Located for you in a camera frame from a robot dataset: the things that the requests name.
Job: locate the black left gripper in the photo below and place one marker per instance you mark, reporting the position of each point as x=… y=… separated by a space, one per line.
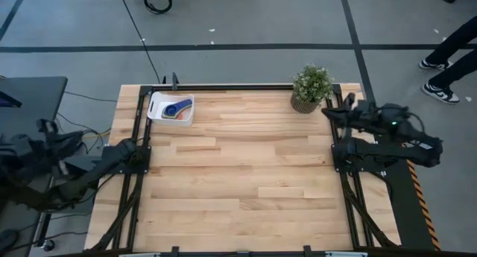
x=41 y=149

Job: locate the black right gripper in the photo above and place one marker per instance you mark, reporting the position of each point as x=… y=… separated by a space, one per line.
x=369 y=117

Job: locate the white plastic basket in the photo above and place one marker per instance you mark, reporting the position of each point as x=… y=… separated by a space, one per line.
x=156 y=108

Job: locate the dark blue measuring cup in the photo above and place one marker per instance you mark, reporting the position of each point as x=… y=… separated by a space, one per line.
x=172 y=110

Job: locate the orange measuring cup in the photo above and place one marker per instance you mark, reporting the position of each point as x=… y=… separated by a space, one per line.
x=183 y=116

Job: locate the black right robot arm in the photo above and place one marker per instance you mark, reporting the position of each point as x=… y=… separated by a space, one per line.
x=402 y=150

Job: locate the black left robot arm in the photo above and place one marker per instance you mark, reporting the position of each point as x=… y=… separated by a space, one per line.
x=97 y=167

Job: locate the potted green plant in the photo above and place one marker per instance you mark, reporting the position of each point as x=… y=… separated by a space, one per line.
x=313 y=82

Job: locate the black desk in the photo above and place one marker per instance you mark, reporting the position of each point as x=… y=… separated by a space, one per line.
x=30 y=100

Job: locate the grey desk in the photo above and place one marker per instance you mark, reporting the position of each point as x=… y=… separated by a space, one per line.
x=30 y=227

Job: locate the black caster wheel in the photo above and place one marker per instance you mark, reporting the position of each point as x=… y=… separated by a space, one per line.
x=48 y=245

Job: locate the black and white sneaker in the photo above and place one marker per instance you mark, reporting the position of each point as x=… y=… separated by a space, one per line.
x=441 y=94
x=434 y=65

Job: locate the black hazard-striped side panel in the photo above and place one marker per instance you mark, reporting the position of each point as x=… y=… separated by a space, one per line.
x=406 y=205

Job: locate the person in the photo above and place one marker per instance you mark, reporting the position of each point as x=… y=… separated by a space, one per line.
x=452 y=42

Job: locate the black clamp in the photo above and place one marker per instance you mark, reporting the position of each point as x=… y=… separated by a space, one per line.
x=307 y=251
x=163 y=80
x=175 y=252
x=174 y=79

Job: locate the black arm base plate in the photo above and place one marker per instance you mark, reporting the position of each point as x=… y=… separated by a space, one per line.
x=102 y=169
x=337 y=167

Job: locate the black aluminium table frame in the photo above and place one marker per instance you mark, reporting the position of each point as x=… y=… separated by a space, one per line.
x=242 y=87

